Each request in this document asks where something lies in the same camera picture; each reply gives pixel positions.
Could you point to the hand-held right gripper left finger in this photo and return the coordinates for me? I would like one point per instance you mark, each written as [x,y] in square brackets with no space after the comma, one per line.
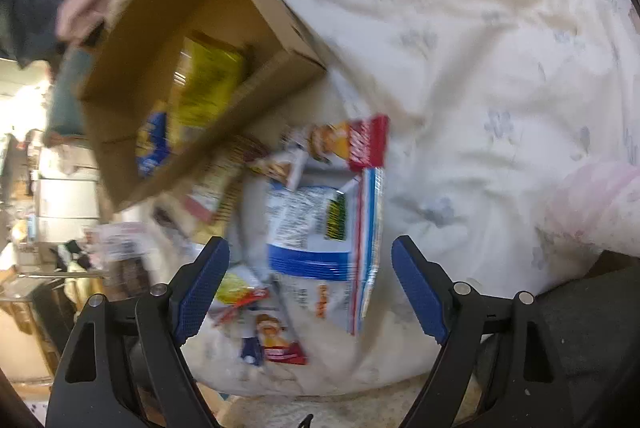
[202,293]

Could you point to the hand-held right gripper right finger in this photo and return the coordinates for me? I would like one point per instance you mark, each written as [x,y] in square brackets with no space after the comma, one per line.
[420,293]

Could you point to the yellow red snack packet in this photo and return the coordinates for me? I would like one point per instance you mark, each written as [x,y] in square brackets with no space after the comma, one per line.
[232,293]

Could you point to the red label rice cake packet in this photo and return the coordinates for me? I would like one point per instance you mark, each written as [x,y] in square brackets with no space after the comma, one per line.
[365,142]
[277,343]

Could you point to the brown striped snack packet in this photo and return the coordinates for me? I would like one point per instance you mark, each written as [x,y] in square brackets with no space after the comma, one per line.
[220,193]

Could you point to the blue white snack packet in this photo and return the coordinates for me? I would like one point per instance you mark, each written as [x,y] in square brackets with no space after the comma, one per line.
[320,248]

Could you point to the small beige snack packet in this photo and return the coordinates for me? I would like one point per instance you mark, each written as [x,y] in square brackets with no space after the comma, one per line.
[275,165]

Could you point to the brown cardboard box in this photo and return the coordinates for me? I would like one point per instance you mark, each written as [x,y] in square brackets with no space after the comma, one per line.
[150,32]

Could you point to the pink white printed bag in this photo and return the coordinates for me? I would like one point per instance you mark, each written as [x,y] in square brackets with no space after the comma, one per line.
[117,240]

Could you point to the black and white clothes pile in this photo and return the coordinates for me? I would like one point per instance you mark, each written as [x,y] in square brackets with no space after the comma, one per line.
[75,258]

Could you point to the white drawer cabinet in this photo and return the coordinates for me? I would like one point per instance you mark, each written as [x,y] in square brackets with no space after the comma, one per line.
[65,203]

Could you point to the dark grey fabric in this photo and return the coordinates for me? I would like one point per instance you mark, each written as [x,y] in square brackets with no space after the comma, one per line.
[590,333]

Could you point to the pink striped cloth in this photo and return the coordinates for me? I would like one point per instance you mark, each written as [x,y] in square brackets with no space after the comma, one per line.
[595,203]

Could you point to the teal cushion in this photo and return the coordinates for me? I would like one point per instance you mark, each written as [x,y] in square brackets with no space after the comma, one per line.
[65,97]

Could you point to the white printed bedsheet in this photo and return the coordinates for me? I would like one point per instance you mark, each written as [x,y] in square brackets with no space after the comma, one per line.
[475,57]

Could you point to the dark blue jacket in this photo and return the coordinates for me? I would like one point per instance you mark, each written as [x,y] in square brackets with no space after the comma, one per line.
[30,22]

